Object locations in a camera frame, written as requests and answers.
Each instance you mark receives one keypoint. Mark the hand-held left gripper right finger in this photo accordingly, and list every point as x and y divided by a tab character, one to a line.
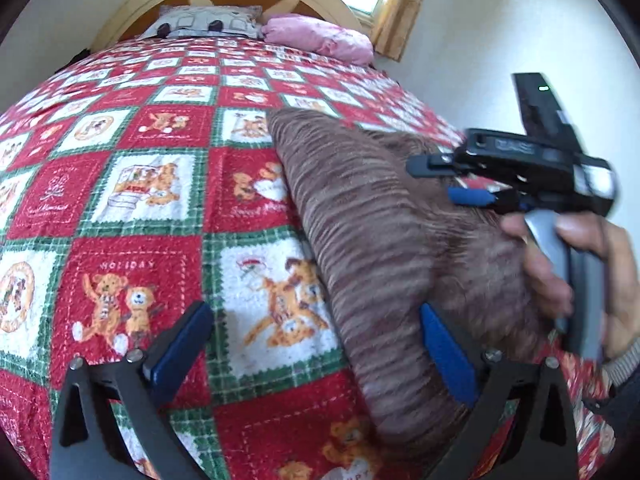
447	355

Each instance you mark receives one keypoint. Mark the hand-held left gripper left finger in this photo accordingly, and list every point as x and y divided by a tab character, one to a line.
179	342

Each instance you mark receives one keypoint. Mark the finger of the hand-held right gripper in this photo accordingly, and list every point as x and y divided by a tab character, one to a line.
435	165
472	197

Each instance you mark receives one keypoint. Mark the brown knit sweater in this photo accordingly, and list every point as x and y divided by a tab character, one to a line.
380	260

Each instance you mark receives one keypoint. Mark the person's right hand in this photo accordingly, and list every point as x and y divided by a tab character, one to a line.
545	270

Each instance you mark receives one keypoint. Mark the printed bear blanket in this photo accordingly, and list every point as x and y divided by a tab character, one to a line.
150	210

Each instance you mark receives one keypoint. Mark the yellow patterned curtain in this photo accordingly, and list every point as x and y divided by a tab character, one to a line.
402	5

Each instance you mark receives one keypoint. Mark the pink pillow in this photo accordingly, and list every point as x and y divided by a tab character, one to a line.
320	37

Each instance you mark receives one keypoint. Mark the grey patterned pillow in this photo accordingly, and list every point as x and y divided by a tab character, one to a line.
200	21

